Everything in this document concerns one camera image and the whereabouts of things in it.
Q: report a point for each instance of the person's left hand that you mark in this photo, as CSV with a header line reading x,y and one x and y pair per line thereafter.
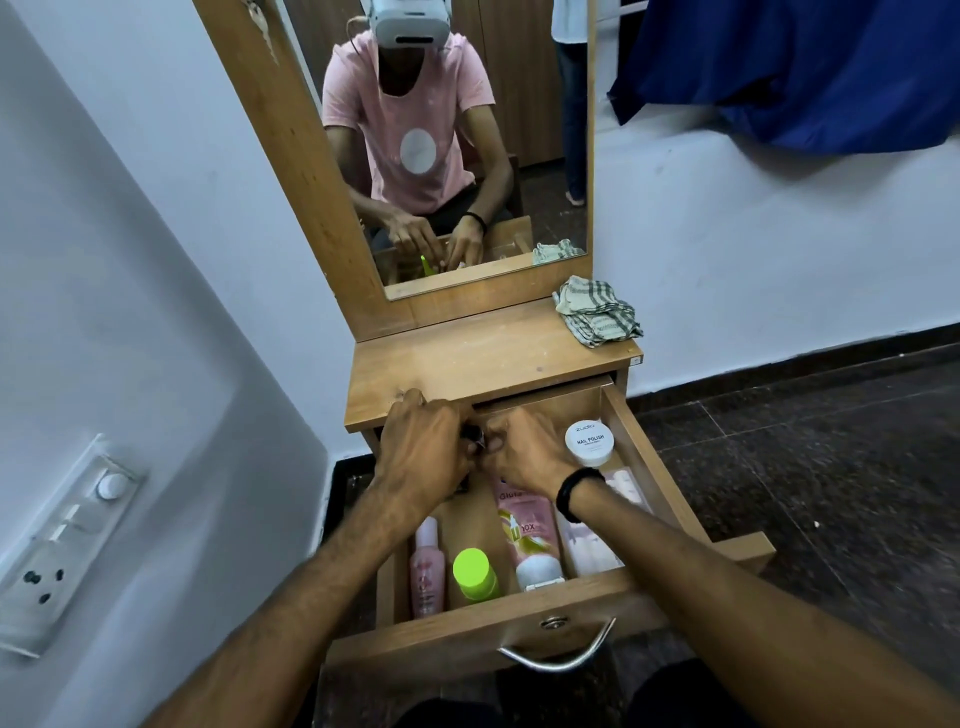
x,y
420,457

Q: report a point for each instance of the person's right hand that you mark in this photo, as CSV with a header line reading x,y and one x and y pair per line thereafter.
x,y
532,457

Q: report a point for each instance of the person's left fingers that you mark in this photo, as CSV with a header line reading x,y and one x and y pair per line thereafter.
x,y
457,427

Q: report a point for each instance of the person's right fingers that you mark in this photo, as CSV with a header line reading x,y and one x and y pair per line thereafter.
x,y
504,439

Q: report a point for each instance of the small dark bottle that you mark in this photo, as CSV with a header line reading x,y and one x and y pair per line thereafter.
x,y
474,436

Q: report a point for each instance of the person's right forearm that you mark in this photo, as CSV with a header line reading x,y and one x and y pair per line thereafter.
x,y
720,607

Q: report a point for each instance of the person's left forearm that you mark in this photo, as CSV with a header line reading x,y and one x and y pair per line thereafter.
x,y
300,607

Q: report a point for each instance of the wooden dressing table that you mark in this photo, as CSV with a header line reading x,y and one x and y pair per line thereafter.
x,y
480,352

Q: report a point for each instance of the black wristband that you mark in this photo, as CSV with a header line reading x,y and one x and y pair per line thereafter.
x,y
568,491

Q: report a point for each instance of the white round jar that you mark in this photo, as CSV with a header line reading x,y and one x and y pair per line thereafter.
x,y
589,442

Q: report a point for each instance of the pink tube with white cap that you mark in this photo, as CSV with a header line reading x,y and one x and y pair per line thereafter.
x,y
529,532

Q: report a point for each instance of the bottle with green cap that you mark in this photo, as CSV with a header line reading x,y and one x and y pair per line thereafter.
x,y
475,575

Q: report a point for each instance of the white sachet packet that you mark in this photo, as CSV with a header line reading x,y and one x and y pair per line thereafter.
x,y
592,547

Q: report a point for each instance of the small pink bottle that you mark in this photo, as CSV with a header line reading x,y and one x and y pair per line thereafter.
x,y
427,574

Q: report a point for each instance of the checked cloth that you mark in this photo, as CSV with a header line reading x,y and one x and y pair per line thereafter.
x,y
598,311

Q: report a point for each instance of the metal drawer lock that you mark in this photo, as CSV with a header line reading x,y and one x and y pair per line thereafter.
x,y
555,622

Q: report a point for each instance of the wooden drawer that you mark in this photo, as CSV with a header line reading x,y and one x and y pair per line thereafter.
x,y
480,630

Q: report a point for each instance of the person's black trousers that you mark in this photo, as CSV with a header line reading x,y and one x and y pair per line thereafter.
x,y
675,705

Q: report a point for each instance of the mirror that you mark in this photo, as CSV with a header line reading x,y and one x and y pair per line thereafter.
x,y
525,90

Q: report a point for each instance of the white electrical switchboard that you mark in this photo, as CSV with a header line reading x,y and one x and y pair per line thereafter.
x,y
60,555

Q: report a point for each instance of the blue cloth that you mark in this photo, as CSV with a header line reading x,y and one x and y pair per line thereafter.
x,y
810,67

